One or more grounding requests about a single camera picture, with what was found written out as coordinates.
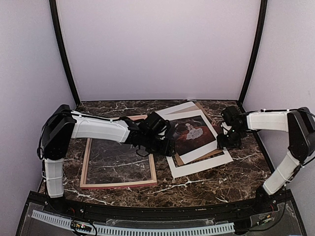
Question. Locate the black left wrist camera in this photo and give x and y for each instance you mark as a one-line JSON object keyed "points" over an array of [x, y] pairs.
{"points": [[155, 124]]}

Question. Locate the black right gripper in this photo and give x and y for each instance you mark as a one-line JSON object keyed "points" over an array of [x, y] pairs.
{"points": [[222, 142]]}

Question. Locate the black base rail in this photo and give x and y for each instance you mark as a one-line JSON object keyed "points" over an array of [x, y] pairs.
{"points": [[280, 217]]}

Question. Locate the white mat board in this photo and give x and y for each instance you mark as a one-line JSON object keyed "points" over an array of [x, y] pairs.
{"points": [[202, 165]]}

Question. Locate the black corner post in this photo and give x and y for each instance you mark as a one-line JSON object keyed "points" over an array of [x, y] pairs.
{"points": [[62, 51], [255, 49]]}

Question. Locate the black left corner post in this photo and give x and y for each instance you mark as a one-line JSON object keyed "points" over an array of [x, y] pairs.
{"points": [[62, 51]]}

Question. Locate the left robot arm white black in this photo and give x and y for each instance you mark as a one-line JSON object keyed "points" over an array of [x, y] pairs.
{"points": [[66, 124]]}

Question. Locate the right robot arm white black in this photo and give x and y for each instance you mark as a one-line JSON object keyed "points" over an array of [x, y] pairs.
{"points": [[298, 123]]}

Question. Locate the black right corner post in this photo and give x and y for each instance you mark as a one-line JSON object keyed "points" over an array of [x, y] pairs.
{"points": [[255, 49]]}

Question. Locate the white slotted cable duct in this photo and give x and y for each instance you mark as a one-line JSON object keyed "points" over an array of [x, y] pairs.
{"points": [[103, 230]]}

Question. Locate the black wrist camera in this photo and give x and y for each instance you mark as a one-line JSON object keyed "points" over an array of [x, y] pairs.
{"points": [[155, 124], [229, 113]]}

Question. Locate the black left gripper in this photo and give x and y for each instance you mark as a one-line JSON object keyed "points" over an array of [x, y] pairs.
{"points": [[167, 150]]}

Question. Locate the brown cardboard backing board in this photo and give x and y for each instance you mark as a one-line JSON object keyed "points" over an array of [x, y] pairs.
{"points": [[209, 155]]}

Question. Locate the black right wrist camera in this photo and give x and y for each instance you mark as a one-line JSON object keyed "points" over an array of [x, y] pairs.
{"points": [[229, 113]]}

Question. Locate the light wooden picture frame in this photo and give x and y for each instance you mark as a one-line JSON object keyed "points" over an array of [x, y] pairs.
{"points": [[108, 164]]}

